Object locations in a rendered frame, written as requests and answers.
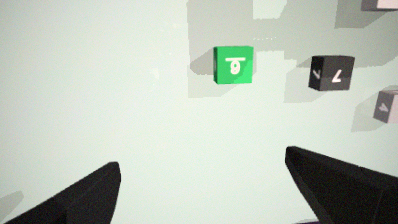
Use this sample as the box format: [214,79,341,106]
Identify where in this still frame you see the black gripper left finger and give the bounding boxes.
[3,161,121,224]

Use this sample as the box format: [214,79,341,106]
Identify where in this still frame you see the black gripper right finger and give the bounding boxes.
[285,146,398,224]

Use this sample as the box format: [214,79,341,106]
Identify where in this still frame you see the green block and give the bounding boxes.
[214,45,254,84]

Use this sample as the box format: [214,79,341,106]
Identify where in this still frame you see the dark grey digit block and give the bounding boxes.
[308,55,355,91]

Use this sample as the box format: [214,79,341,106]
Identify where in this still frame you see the pale pink block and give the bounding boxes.
[373,90,398,124]

